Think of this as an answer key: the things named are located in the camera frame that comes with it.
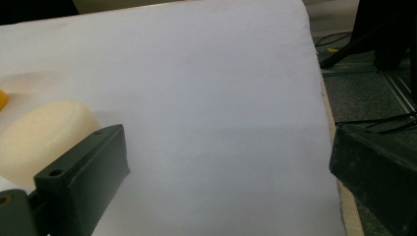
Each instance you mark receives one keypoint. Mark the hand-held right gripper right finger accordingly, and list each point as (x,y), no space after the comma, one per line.
(377,170)

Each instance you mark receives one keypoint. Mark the white tablecloth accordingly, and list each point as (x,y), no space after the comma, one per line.
(196,98)

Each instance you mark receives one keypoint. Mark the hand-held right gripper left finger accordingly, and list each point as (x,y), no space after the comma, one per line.
(82,177)

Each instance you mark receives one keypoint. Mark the cream round container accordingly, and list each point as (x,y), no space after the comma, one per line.
(39,137)

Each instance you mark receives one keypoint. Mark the small yellow floor object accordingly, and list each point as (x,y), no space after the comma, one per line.
(332,50)

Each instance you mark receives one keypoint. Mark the black stand leg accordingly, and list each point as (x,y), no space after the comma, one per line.
(354,49)

